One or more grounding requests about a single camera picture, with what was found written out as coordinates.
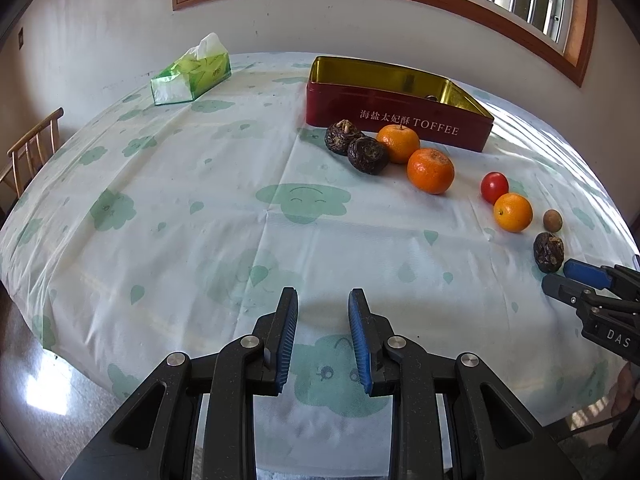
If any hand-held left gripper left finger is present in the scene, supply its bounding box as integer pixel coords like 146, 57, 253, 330
60, 287, 301, 480

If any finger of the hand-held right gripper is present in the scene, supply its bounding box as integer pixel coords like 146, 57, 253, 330
564, 259, 640, 294
542, 273, 640, 317

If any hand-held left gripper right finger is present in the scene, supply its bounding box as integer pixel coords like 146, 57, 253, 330
347, 288, 571, 480

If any dark wrinkled fruit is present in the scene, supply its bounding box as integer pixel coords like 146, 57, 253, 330
347, 136, 389, 176
324, 119, 365, 157
533, 232, 566, 274

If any small smooth yellow-orange citrus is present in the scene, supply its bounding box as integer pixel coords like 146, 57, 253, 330
493, 192, 533, 234

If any red cherry tomato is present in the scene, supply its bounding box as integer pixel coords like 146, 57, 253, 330
480, 171, 510, 206

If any deep orange rough-topped mandarin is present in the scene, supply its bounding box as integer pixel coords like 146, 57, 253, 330
406, 148, 455, 196

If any red and gold tin box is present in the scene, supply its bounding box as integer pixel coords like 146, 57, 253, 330
306, 56, 495, 153

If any person's right hand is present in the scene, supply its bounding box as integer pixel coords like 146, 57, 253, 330
611, 360, 640, 417

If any green cloud print tablecloth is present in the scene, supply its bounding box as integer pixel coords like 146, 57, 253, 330
0, 51, 640, 480

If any mandarin with stem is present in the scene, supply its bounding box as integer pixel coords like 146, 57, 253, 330
376, 122, 421, 165

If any green tissue box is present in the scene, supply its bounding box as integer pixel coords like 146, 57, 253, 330
150, 32, 232, 106

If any wooden chair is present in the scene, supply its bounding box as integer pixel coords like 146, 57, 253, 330
0, 107, 65, 211

